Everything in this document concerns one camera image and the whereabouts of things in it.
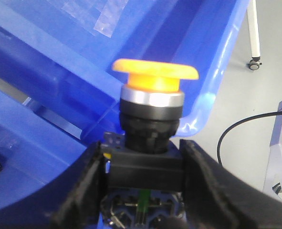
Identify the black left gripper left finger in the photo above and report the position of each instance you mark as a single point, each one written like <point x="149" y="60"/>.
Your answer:
<point x="81" y="206"/>

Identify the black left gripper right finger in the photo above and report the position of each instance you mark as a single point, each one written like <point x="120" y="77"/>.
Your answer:
<point x="216" y="199"/>

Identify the yellow push button raised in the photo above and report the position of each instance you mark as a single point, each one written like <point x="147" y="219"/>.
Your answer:
<point x="144" y="169"/>

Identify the blue crate with buttons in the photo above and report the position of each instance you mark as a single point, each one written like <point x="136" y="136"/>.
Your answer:
<point x="60" y="52"/>

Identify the white caster leg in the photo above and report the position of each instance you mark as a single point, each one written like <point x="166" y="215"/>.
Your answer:
<point x="254" y="63"/>

